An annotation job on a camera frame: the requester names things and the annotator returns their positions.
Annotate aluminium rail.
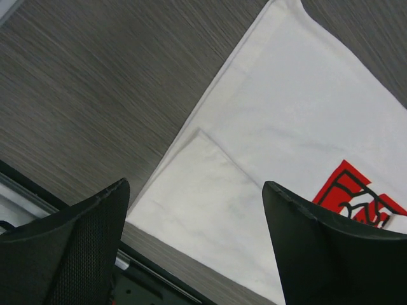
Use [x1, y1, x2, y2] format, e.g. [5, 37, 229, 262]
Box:
[1, 181, 57, 233]

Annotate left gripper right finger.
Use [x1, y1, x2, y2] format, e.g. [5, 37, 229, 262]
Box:
[262, 181, 406, 304]

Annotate white t-shirt red print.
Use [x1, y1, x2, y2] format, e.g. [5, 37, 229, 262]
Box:
[127, 1, 406, 304]

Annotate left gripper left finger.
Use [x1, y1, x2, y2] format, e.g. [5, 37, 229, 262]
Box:
[1, 179, 130, 304]

